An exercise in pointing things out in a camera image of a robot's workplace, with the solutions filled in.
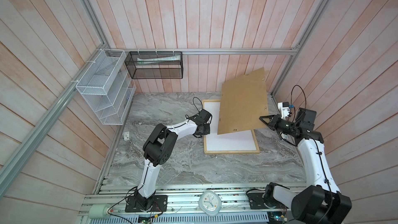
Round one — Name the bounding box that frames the light wooden picture frame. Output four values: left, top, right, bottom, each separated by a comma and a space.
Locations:
201, 99, 261, 155

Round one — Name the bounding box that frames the autumn forest photo print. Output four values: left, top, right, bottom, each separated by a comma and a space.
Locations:
204, 101, 257, 152

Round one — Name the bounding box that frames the brown frame backing board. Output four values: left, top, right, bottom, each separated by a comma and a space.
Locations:
217, 68, 268, 135

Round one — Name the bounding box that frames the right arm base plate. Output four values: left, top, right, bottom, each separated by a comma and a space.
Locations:
246, 191, 286, 209

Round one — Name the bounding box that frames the small white box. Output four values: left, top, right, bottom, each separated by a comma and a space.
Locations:
124, 132, 130, 141

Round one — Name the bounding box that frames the paper in black basket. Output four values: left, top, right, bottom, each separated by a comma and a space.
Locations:
136, 55, 181, 65

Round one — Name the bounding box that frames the white wire mesh shelf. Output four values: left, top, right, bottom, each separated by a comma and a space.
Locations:
76, 49, 136, 125

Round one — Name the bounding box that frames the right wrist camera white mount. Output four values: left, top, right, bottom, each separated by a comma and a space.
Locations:
277, 102, 291, 120

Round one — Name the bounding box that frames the pale green emergency button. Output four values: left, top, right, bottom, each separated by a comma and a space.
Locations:
88, 204, 113, 219

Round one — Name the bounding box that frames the black wire mesh basket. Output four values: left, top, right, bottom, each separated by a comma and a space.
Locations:
124, 51, 184, 79

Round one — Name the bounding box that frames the white round timer clock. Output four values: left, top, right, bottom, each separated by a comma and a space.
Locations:
199, 190, 222, 217

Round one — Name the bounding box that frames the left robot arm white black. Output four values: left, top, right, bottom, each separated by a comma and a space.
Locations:
132, 109, 212, 210

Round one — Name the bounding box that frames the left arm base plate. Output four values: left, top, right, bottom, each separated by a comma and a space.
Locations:
125, 195, 168, 213

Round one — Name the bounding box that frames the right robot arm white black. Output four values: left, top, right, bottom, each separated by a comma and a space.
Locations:
259, 108, 352, 224

